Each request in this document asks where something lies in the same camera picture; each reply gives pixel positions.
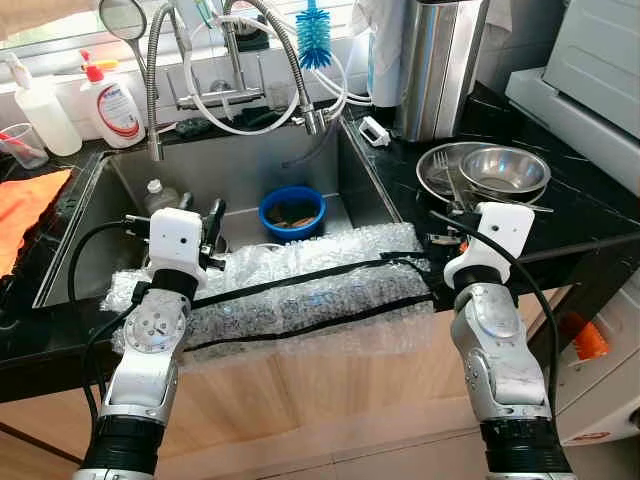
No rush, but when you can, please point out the steel flexible spout faucet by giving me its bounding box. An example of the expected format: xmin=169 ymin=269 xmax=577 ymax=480
xmin=143 ymin=0 xmax=186 ymax=163
xmin=222 ymin=0 xmax=329 ymax=137

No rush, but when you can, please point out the small white plastic clip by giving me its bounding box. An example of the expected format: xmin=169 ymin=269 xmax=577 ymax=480
xmin=358 ymin=115 xmax=391 ymax=149

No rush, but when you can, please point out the white squeeze bottle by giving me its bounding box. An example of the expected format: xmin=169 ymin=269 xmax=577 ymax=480
xmin=3 ymin=52 xmax=83 ymax=158

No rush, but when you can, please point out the dark scouring pad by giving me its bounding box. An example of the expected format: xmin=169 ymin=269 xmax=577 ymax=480
xmin=175 ymin=118 xmax=216 ymax=137

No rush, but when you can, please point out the tall stainless steel canister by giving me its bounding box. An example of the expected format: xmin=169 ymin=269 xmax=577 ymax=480
xmin=393 ymin=0 xmax=491 ymax=143

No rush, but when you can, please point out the round steel skimmer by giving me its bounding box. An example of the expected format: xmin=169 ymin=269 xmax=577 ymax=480
xmin=98 ymin=0 xmax=147 ymax=41

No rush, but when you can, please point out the blue plastic bowl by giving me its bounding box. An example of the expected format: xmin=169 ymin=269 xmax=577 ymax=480
xmin=258 ymin=185 xmax=328 ymax=244

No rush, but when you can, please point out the white red pump soap bottle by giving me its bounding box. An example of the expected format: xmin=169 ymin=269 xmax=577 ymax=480
xmin=78 ymin=50 xmax=147 ymax=149

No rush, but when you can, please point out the large steel bowl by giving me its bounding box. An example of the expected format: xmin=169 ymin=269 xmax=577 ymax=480
xmin=416 ymin=141 xmax=553 ymax=206

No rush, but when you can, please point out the blue bottle brush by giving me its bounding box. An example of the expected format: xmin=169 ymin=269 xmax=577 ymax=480
xmin=296 ymin=0 xmax=333 ymax=71

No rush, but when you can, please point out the clear bubble wrap sheet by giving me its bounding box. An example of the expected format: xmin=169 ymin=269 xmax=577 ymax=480
xmin=100 ymin=222 xmax=436 ymax=366

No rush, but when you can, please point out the chrome mixer tap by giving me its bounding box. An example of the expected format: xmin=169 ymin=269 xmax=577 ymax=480
xmin=175 ymin=15 xmax=269 ymax=113

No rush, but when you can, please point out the wooden cabinet front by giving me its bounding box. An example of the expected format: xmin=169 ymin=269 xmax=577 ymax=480
xmin=0 ymin=283 xmax=573 ymax=479

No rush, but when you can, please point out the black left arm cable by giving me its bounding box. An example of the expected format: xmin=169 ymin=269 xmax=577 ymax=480
xmin=66 ymin=218 xmax=153 ymax=421

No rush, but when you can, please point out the steel chopstick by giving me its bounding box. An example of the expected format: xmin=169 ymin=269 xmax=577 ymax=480
xmin=478 ymin=192 xmax=556 ymax=213

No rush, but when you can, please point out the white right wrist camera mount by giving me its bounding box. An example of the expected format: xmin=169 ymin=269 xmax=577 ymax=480
xmin=443 ymin=203 xmax=536 ymax=291

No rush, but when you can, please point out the orange plastic object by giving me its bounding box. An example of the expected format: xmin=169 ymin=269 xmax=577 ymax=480
xmin=560 ymin=312 xmax=609 ymax=361

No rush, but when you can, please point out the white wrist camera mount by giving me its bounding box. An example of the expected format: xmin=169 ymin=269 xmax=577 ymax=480
xmin=133 ymin=207 xmax=227 ymax=301
xmin=443 ymin=203 xmax=536 ymax=291

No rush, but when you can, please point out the orange cloth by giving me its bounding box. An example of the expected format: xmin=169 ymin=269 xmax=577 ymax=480
xmin=0 ymin=168 xmax=73 ymax=279

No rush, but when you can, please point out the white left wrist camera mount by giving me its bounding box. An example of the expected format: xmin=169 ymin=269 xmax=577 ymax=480
xmin=133 ymin=207 xmax=227 ymax=301

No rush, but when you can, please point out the clear plastic cup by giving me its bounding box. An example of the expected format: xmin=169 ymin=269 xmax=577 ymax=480
xmin=0 ymin=122 xmax=49 ymax=169

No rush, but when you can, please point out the steel fork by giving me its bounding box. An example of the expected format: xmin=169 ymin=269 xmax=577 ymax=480
xmin=436 ymin=150 xmax=469 ymax=213

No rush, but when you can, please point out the white hanging cloth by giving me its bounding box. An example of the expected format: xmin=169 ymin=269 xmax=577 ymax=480
xmin=348 ymin=0 xmax=406 ymax=106

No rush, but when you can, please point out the stainless steel sink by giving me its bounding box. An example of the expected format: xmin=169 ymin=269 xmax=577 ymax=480
xmin=35 ymin=120 xmax=421 ymax=311

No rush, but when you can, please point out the small clear bottle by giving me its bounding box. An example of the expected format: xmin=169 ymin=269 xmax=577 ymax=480
xmin=143 ymin=179 xmax=181 ymax=216

